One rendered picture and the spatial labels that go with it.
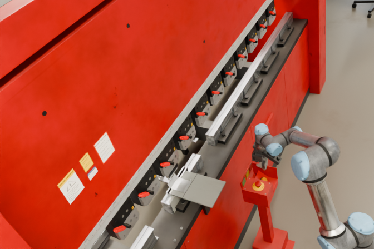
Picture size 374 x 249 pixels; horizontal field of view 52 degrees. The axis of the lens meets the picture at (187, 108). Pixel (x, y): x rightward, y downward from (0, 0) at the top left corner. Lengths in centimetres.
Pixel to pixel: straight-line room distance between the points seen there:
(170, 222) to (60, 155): 97
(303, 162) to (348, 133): 212
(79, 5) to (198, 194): 122
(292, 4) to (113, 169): 256
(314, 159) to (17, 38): 124
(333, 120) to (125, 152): 260
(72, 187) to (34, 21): 63
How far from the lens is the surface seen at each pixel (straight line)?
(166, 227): 223
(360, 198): 334
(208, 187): 217
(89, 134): 154
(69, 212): 158
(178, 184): 223
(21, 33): 127
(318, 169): 176
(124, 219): 187
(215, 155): 249
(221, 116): 261
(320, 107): 408
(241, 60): 268
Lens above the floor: 266
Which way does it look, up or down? 38 degrees down
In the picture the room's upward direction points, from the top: 16 degrees counter-clockwise
